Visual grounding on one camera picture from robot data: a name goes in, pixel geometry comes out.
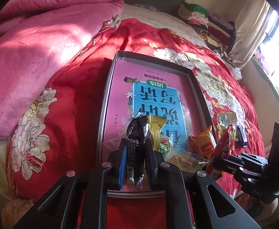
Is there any clear bag meat floss cake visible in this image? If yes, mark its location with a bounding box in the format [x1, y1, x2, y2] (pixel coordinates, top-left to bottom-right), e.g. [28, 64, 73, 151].
[163, 147, 209, 173]

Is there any orange snack packet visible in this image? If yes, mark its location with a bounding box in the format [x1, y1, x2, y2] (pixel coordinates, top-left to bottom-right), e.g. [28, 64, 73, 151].
[190, 126, 216, 159]

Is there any black chocolate bar wrapper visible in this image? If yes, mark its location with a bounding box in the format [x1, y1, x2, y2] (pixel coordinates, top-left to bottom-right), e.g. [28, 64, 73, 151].
[126, 108, 149, 191]

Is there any blue Oreo cookie packet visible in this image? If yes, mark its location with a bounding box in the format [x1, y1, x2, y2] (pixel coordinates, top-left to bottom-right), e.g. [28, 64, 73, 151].
[235, 125, 248, 148]

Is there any red Alpenliebe candy packet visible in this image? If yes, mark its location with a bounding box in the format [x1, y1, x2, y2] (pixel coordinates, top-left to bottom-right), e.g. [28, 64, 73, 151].
[205, 125, 233, 180]

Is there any gold foil snack bag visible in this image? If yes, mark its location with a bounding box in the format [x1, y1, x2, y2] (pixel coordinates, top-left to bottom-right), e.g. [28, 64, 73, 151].
[147, 115, 173, 155]

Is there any green milk snack bag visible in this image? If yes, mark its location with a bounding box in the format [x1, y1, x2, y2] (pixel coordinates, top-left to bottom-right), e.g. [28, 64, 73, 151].
[218, 112, 237, 132]

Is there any red floral bedspread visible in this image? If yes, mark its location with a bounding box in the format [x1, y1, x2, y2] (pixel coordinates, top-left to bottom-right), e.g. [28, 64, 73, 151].
[7, 19, 265, 201]

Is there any grey tray box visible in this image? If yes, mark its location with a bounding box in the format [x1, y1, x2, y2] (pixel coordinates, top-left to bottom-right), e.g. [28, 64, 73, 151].
[96, 50, 218, 199]

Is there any pink blue book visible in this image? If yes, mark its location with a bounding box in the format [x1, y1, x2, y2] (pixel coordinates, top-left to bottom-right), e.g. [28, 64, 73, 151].
[103, 59, 207, 192]

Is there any pile of folded clothes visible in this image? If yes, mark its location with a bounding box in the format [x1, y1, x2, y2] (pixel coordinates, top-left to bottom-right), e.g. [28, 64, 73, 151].
[178, 2, 236, 54]

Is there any beige curtain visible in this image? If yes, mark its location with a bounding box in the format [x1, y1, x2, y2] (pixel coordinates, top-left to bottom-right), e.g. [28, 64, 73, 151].
[229, 0, 273, 69]

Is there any pink quilt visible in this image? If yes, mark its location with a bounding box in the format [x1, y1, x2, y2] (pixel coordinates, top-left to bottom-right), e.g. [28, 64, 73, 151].
[0, 0, 124, 139]

